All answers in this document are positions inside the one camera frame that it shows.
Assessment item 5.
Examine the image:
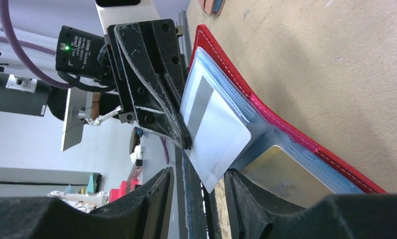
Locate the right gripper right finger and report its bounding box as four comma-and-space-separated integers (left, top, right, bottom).
224, 169, 397, 239

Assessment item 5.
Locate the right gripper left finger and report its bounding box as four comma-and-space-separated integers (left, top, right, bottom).
0, 167, 174, 239

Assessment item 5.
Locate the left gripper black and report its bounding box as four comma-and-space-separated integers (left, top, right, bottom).
106, 18, 192, 151

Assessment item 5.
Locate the white card magnetic stripe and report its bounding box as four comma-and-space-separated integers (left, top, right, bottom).
181, 59, 252, 193

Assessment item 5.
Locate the gold VIP card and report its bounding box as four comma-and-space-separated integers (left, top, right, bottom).
241, 145, 333, 208

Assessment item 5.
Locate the red card holder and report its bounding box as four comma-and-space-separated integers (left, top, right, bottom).
188, 24, 387, 210

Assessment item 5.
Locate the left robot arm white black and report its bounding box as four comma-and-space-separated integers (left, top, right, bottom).
19, 19, 191, 150

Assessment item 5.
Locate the closed pink-brown card holder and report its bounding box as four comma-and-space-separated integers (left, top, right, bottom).
198, 0, 226, 16

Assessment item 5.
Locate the pink bracket fixture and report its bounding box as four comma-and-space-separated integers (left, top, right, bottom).
109, 179, 141, 203

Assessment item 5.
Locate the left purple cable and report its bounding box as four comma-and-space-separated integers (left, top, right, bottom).
0, 0, 77, 90

